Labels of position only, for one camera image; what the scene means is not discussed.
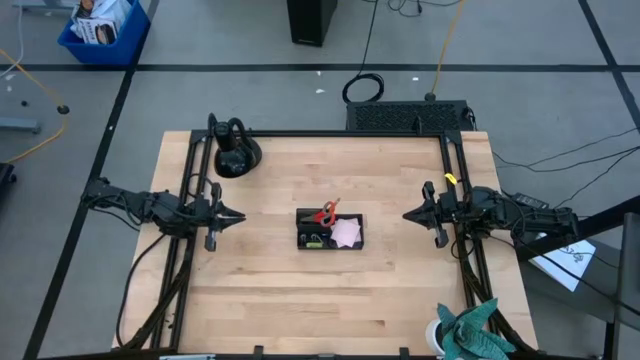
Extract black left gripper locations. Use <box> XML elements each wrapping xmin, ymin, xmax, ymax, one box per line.
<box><xmin>195</xmin><ymin>182</ymin><xmax>246</xmax><ymax>252</ymax></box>

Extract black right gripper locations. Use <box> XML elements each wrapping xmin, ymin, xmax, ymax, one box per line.
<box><xmin>402</xmin><ymin>180</ymin><xmax>454</xmax><ymax>250</ymax></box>

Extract pale sticky note pad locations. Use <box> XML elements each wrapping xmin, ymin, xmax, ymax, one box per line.
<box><xmin>329</xmin><ymin>216</ymin><xmax>362</xmax><ymax>249</ymax></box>

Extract black mesh desk organizer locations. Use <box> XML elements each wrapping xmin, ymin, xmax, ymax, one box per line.
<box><xmin>295</xmin><ymin>207</ymin><xmax>365</xmax><ymax>251</ymax></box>

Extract red-handled scissors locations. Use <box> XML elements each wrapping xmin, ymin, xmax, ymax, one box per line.
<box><xmin>312</xmin><ymin>198</ymin><xmax>340</xmax><ymax>229</ymax></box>

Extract black vented computer case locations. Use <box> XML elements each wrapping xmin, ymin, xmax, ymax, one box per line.
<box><xmin>345</xmin><ymin>99</ymin><xmax>474</xmax><ymax>134</ymax></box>

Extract black power adapter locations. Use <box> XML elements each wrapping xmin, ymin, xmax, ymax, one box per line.
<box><xmin>512</xmin><ymin>192</ymin><xmax>550</xmax><ymax>210</ymax></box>

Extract white cup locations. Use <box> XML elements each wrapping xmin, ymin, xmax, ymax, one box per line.
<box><xmin>425</xmin><ymin>318</ymin><xmax>446</xmax><ymax>357</ymax></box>

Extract green cloth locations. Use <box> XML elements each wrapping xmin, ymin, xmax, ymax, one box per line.
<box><xmin>437</xmin><ymin>298</ymin><xmax>517</xmax><ymax>360</ymax></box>

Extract white printed paper sheet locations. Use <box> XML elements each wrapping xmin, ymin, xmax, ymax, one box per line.
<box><xmin>542</xmin><ymin>238</ymin><xmax>597</xmax><ymax>293</ymax></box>

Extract blue plastic bin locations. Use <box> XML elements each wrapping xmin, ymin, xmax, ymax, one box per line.
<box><xmin>57</xmin><ymin>0</ymin><xmax>152</xmax><ymax>66</ymax></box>

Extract black metal stand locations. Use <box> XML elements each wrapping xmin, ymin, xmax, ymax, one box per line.
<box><xmin>512</xmin><ymin>194</ymin><xmax>640</xmax><ymax>360</ymax></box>

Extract black tower box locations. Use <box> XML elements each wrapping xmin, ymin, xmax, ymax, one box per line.
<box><xmin>286</xmin><ymin>0</ymin><xmax>339</xmax><ymax>48</ymax></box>

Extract grey metal foot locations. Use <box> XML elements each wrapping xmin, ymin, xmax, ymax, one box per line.
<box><xmin>0</xmin><ymin>117</ymin><xmax>42</xmax><ymax>134</ymax></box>

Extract white printed box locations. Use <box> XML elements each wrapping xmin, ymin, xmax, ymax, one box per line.
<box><xmin>76</xmin><ymin>18</ymin><xmax>120</xmax><ymax>46</ymax></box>

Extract black cable bundle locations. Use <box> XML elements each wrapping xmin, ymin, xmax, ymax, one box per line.
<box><xmin>122</xmin><ymin>259</ymin><xmax>194</xmax><ymax>350</ymax></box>

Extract black aluminium table frame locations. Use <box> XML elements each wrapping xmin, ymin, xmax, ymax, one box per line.
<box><xmin>149</xmin><ymin>128</ymin><xmax>504</xmax><ymax>360</ymax></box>

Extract black hanging cable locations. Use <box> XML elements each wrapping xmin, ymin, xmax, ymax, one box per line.
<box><xmin>341</xmin><ymin>0</ymin><xmax>386</xmax><ymax>105</ymax></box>

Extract yellow hanging cable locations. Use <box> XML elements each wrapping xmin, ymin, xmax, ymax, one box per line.
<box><xmin>430</xmin><ymin>0</ymin><xmax>469</xmax><ymax>99</ymax></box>

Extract yellow floor cable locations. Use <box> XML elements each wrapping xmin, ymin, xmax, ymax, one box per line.
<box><xmin>0</xmin><ymin>48</ymin><xmax>70</xmax><ymax>165</ymax></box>

